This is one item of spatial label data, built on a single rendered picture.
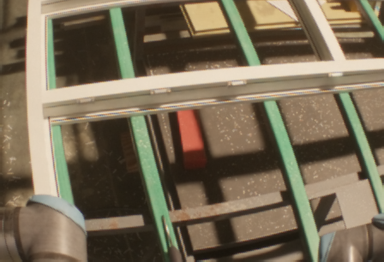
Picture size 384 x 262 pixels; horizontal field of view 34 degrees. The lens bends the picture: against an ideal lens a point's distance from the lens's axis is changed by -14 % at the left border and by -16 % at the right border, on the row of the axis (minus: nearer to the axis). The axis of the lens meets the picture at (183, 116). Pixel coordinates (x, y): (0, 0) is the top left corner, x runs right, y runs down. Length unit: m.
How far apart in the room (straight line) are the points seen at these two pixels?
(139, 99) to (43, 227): 0.71
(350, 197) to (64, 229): 0.84
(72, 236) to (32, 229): 0.08
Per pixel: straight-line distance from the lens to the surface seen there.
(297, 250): 1.93
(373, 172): 1.76
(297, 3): 2.13
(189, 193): 1.96
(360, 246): 1.29
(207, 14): 2.37
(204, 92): 1.77
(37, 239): 1.13
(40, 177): 1.58
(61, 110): 1.74
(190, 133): 2.03
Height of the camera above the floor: 2.23
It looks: 51 degrees down
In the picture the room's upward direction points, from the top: 5 degrees clockwise
